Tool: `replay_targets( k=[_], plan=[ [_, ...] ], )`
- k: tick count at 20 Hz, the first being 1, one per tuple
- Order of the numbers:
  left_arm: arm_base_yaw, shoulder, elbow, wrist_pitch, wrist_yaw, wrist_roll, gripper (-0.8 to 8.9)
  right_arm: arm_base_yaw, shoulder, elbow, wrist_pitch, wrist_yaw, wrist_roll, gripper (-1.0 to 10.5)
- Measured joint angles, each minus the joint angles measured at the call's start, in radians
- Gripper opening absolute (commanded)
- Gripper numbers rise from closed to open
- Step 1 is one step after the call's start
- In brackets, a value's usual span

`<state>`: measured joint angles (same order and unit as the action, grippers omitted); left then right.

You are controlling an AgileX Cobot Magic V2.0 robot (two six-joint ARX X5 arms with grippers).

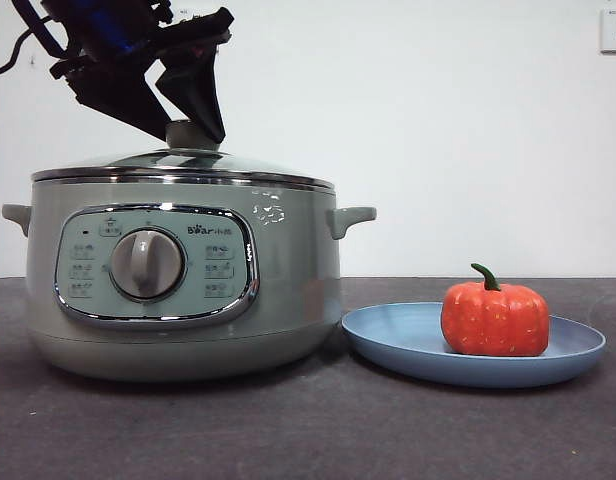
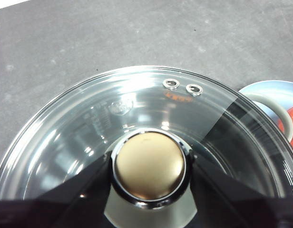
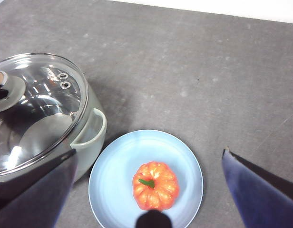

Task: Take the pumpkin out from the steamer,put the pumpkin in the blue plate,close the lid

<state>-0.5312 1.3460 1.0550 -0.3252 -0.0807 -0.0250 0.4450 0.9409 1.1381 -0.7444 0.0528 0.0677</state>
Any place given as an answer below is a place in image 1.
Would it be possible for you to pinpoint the glass lid with green knob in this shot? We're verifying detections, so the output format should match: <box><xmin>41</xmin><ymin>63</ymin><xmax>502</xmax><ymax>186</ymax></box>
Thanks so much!
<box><xmin>30</xmin><ymin>118</ymin><xmax>337</xmax><ymax>193</ymax></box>

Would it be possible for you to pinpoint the blue plate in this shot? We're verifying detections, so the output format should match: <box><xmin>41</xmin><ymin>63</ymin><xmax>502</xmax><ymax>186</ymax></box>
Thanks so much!
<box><xmin>341</xmin><ymin>301</ymin><xmax>608</xmax><ymax>390</ymax></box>

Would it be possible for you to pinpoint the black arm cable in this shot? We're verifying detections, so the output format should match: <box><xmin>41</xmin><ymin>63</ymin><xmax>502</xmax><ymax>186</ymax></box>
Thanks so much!
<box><xmin>0</xmin><ymin>14</ymin><xmax>57</xmax><ymax>79</ymax></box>

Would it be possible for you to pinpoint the pale green electric steamer pot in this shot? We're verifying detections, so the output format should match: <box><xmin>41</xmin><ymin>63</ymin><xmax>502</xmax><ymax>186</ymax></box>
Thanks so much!
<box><xmin>1</xmin><ymin>177</ymin><xmax>378</xmax><ymax>384</ymax></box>

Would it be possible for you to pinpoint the orange toy pumpkin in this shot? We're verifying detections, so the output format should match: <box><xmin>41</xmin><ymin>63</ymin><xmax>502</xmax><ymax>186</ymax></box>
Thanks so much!
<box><xmin>441</xmin><ymin>262</ymin><xmax>552</xmax><ymax>358</ymax></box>

